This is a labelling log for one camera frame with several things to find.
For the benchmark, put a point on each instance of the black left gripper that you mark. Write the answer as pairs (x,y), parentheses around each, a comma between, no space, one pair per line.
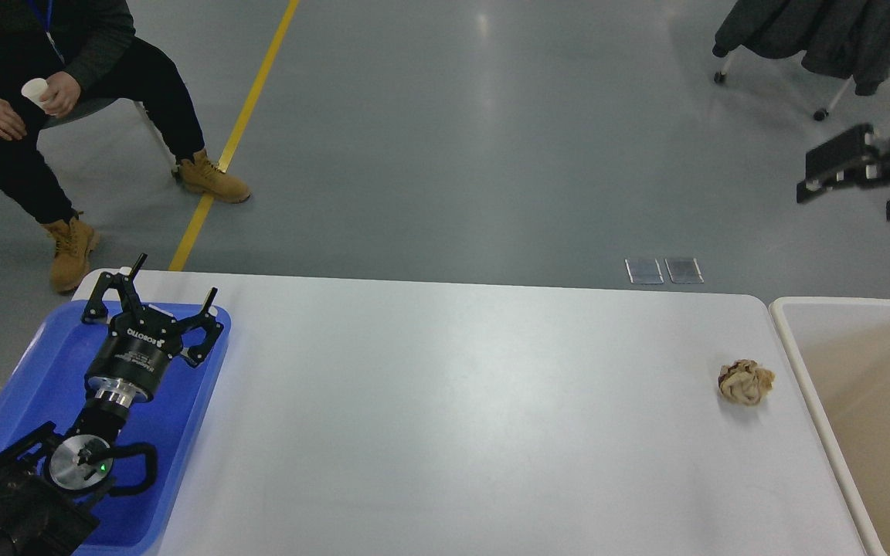
(137,347)

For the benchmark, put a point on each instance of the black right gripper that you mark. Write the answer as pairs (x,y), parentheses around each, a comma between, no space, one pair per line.
(856,158)

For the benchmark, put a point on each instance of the white paper cup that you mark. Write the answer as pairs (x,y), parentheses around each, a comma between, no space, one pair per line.
(38,92)

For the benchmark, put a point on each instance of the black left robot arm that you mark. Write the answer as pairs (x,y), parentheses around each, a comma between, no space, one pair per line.
(99,419)

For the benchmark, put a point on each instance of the person's left hand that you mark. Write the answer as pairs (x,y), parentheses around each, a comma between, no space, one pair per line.
(61,95)

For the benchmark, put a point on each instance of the tan right boot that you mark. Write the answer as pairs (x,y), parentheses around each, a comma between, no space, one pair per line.
(74,241)

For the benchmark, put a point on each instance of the tan boot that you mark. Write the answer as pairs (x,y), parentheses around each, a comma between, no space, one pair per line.
(202,176)
(74,241)

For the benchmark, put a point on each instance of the blue plastic tray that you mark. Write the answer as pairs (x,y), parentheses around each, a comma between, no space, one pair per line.
(47,386)

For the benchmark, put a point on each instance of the dark jacket on chair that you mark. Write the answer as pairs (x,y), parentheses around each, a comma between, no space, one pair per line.
(839,39)

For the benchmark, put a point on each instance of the tan left boot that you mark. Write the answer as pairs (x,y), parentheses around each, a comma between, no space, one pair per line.
(202,176)

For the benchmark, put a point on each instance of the beige plastic bin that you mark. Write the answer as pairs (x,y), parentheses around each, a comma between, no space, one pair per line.
(839,349)

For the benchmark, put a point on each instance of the right floor plate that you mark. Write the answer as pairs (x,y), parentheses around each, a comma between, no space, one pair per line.
(684,270)

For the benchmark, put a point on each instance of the floor plate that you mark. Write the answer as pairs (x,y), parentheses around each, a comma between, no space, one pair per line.
(644,271)
(684,270)

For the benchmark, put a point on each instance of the crumpled brown paper ball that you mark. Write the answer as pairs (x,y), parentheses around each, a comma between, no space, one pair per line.
(745,382)

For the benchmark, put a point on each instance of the left floor plate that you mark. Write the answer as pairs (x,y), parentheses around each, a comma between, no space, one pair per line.
(644,271)

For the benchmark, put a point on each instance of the seated person in black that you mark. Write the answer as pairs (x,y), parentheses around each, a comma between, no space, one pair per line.
(94,46)

